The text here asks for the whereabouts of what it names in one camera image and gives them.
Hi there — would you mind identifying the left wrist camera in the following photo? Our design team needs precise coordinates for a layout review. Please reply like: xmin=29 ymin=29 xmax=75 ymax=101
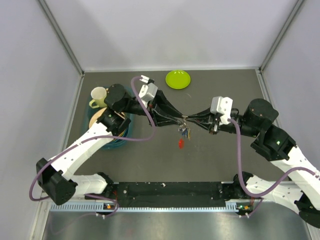
xmin=138 ymin=75 xmax=158 ymax=103

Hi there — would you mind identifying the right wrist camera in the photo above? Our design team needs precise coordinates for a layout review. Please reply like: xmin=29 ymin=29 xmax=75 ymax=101
xmin=210 ymin=96 xmax=233 ymax=126

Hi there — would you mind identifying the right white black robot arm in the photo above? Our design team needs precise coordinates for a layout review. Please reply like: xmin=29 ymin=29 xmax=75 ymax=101
xmin=185 ymin=96 xmax=320 ymax=228

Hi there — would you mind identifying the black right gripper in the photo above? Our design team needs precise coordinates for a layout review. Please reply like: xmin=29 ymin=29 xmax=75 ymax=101
xmin=185 ymin=106 xmax=260 ymax=138

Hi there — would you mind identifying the teal plastic basin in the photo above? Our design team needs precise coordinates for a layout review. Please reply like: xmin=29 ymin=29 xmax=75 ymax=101
xmin=81 ymin=94 xmax=135 ymax=150

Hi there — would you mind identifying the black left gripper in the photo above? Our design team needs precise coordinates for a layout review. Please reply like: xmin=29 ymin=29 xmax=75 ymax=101
xmin=121 ymin=89 xmax=184 ymax=127

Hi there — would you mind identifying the grey slotted cable duct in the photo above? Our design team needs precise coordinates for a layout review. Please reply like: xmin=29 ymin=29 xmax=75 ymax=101
xmin=50 ymin=201 xmax=253 ymax=213

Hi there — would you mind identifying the pale green mug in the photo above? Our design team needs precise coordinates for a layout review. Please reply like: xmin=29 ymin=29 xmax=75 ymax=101
xmin=89 ymin=86 xmax=107 ymax=109

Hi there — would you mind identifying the lime green plate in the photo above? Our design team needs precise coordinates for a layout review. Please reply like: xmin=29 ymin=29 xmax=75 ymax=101
xmin=165 ymin=70 xmax=191 ymax=90

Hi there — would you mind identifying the aluminium frame rail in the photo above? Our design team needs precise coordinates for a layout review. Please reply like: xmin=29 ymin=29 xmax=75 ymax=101
xmin=39 ymin=181 xmax=288 ymax=203

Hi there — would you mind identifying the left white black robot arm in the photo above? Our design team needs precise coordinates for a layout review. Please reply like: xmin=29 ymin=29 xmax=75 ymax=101
xmin=36 ymin=82 xmax=183 ymax=205

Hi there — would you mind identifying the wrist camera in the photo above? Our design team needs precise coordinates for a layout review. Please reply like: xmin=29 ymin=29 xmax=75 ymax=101
xmin=138 ymin=75 xmax=158 ymax=103
xmin=210 ymin=96 xmax=233 ymax=126

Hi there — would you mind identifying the red-handled metal key holder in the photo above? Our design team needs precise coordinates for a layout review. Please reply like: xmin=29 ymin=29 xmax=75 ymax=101
xmin=178 ymin=115 xmax=191 ymax=149

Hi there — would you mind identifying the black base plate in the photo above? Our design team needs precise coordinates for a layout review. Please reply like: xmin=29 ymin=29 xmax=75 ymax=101
xmin=100 ymin=181 xmax=251 ymax=200

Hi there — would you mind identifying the blue key tag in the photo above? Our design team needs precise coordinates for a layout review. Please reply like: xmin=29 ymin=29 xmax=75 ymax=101
xmin=181 ymin=128 xmax=188 ymax=138

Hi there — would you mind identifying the patterned wooden plate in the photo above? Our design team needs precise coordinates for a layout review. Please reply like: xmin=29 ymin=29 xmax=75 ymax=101
xmin=88 ymin=107 xmax=126 ymax=128

